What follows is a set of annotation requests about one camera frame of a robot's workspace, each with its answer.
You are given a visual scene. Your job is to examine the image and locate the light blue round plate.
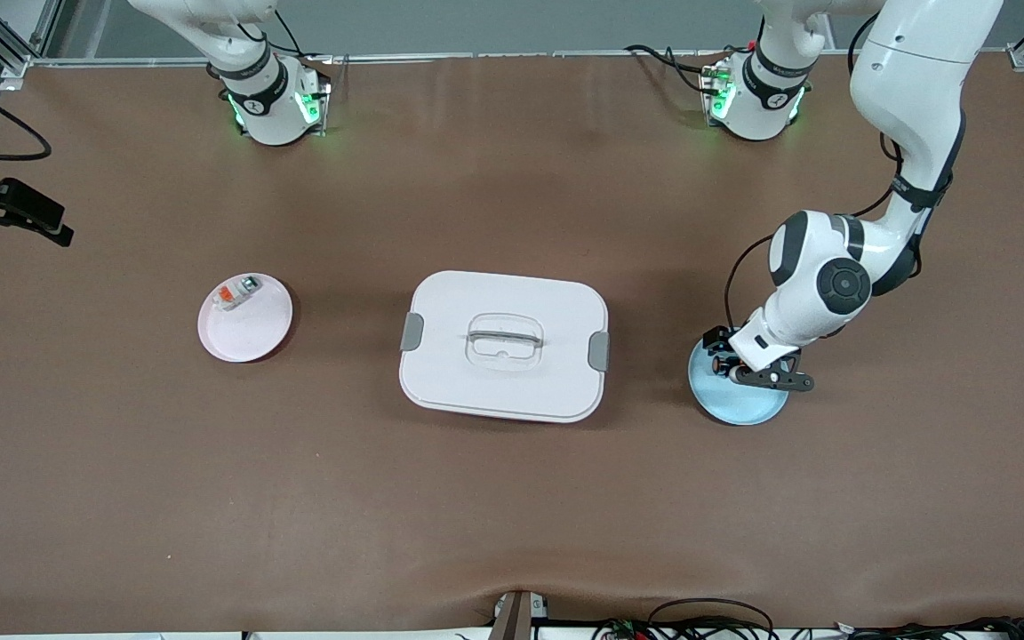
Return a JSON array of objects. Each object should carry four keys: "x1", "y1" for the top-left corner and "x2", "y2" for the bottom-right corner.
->
[{"x1": 688, "y1": 338, "x2": 791, "y2": 428}]

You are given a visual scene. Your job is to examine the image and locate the white lidded storage box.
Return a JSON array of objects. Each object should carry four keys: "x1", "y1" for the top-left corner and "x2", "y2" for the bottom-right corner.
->
[{"x1": 398, "y1": 270, "x2": 610, "y2": 424}]

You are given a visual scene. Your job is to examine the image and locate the pink round plate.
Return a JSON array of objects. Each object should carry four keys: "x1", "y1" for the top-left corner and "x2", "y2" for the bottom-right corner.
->
[{"x1": 197, "y1": 272, "x2": 294, "y2": 364}]

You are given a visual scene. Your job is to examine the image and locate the clear box lid handle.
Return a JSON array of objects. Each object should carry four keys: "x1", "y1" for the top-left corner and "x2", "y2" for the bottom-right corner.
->
[{"x1": 463, "y1": 312, "x2": 547, "y2": 368}]

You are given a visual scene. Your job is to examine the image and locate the white and orange switch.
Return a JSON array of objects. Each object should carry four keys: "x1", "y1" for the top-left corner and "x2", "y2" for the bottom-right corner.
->
[{"x1": 212, "y1": 275, "x2": 263, "y2": 313}]

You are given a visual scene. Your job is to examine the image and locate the black looped cable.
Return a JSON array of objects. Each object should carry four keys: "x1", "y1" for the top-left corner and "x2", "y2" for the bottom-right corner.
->
[{"x1": 647, "y1": 597, "x2": 777, "y2": 640}]

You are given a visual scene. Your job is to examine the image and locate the black left arm base cable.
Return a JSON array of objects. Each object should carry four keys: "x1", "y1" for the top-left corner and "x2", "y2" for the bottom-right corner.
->
[{"x1": 625, "y1": 44, "x2": 710, "y2": 95}]

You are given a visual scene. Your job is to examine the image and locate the black arm base cable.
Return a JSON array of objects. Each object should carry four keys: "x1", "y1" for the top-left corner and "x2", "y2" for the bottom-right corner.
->
[
  {"x1": 625, "y1": 44, "x2": 710, "y2": 95},
  {"x1": 236, "y1": 7, "x2": 305, "y2": 60}
]

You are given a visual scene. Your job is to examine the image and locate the black right arm base cable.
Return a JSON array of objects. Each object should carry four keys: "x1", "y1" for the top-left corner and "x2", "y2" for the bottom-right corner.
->
[{"x1": 236, "y1": 7, "x2": 305, "y2": 60}]

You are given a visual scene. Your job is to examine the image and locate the grey camera stand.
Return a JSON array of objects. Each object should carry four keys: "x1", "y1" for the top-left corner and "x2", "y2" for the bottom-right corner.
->
[{"x1": 488, "y1": 589, "x2": 550, "y2": 640}]

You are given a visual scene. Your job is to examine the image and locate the silver table edge rail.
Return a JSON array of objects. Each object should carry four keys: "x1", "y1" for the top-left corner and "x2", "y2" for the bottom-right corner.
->
[{"x1": 30, "y1": 48, "x2": 1012, "y2": 68}]

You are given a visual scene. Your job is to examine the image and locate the black cable bundle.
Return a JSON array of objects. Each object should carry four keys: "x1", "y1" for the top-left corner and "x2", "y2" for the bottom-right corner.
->
[{"x1": 592, "y1": 615, "x2": 1024, "y2": 640}]

